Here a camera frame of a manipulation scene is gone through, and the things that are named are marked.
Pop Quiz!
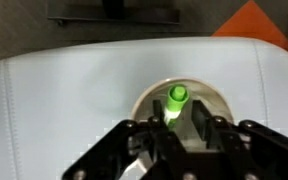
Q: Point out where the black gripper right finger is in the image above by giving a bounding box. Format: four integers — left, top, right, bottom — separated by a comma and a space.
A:
191, 100, 288, 180

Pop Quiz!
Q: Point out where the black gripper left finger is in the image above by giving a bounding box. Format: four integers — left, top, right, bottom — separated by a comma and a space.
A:
61, 100, 186, 180

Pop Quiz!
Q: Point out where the green marker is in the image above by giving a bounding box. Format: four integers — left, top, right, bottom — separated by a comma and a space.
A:
164, 85, 189, 129

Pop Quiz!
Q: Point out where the blue padded chair near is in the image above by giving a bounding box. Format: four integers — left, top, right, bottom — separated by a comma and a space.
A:
0, 37, 288, 180

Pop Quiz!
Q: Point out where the orange patterned rug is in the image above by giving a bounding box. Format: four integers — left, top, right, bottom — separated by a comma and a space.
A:
213, 0, 288, 50

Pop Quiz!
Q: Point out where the black stand base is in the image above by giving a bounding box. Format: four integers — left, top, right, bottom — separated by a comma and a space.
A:
46, 0, 180, 25

